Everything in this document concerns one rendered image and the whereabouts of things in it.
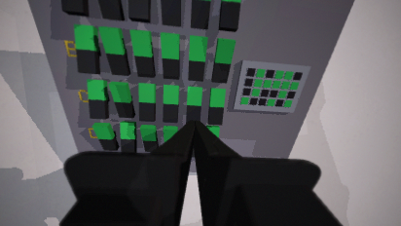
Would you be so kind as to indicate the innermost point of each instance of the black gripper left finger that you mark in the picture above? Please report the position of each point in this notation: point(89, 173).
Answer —
point(163, 172)

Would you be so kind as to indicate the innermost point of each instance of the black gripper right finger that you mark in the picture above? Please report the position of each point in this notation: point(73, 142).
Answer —
point(220, 170)

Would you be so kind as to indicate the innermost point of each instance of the grey switch panel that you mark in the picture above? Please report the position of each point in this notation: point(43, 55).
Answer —
point(131, 73)

